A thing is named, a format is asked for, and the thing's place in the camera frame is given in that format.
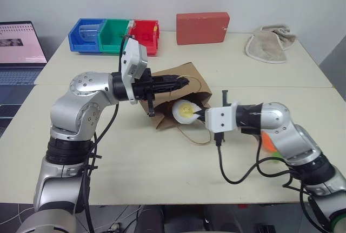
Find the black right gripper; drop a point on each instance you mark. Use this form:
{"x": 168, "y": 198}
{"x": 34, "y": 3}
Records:
{"x": 224, "y": 99}

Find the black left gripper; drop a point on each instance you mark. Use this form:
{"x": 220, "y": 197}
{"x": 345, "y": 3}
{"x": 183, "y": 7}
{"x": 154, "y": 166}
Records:
{"x": 143, "y": 88}

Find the fried egg plush toy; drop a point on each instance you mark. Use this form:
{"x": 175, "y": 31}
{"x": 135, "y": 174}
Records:
{"x": 180, "y": 116}

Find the brown paper bag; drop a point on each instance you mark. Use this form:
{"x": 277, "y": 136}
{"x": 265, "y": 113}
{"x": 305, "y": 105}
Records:
{"x": 162, "y": 120}

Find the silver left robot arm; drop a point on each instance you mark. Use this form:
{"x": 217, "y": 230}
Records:
{"x": 81, "y": 103}

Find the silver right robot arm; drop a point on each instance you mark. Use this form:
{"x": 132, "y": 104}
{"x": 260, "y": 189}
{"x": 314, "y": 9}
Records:
{"x": 283, "y": 127}

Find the orange green carrot plush toy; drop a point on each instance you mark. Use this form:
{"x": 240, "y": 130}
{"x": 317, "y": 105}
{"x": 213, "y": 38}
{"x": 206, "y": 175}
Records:
{"x": 267, "y": 143}

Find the red plastic storage bin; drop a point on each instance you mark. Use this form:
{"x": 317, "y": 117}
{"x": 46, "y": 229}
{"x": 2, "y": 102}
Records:
{"x": 143, "y": 31}

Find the red rectangular block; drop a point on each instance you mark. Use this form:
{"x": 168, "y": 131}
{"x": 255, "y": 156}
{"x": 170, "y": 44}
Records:
{"x": 201, "y": 29}

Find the green plastic storage bin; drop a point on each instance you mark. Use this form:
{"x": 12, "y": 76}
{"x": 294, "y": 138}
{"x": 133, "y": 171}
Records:
{"x": 110, "y": 34}

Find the clear plastic container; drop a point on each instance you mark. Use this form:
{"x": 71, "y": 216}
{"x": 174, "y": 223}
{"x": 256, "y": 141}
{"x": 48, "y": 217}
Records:
{"x": 89, "y": 34}

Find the beige folded towel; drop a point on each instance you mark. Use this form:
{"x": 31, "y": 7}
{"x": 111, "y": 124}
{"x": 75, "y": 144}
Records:
{"x": 266, "y": 46}

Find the blue plastic storage bin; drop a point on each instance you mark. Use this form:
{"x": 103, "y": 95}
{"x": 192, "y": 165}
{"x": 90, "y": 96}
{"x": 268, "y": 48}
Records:
{"x": 81, "y": 46}

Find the dark rounded shape under table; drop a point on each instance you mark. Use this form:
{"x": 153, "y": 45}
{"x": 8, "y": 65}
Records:
{"x": 148, "y": 220}

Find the open laptop computer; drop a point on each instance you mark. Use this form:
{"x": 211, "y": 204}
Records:
{"x": 16, "y": 43}

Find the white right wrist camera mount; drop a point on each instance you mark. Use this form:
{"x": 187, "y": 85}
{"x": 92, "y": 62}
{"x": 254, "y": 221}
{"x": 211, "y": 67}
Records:
{"x": 221, "y": 119}

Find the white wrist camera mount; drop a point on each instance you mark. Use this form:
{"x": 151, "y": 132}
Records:
{"x": 221, "y": 119}
{"x": 134, "y": 57}

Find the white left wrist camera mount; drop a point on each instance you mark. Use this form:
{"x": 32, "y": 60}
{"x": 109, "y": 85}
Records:
{"x": 134, "y": 57}

